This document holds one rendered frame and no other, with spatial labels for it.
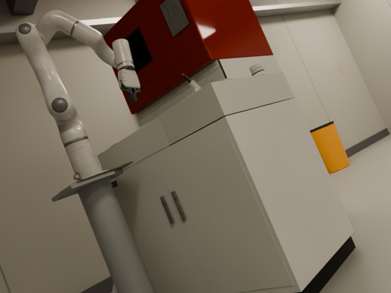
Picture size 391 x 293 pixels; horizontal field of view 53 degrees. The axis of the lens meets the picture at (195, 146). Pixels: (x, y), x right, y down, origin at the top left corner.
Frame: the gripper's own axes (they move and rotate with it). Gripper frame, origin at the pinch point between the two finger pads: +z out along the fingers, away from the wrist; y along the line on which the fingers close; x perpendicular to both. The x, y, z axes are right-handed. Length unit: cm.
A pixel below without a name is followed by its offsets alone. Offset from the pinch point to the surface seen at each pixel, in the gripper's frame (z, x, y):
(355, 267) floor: 103, 56, -54
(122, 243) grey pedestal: 66, -16, 12
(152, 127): 19.1, 9.4, 0.5
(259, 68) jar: -2, 42, -52
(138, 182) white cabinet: 38.9, -14.8, -3.5
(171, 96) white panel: -19, -28, -55
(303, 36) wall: -190, -97, -454
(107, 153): 18.0, -30.3, 0.6
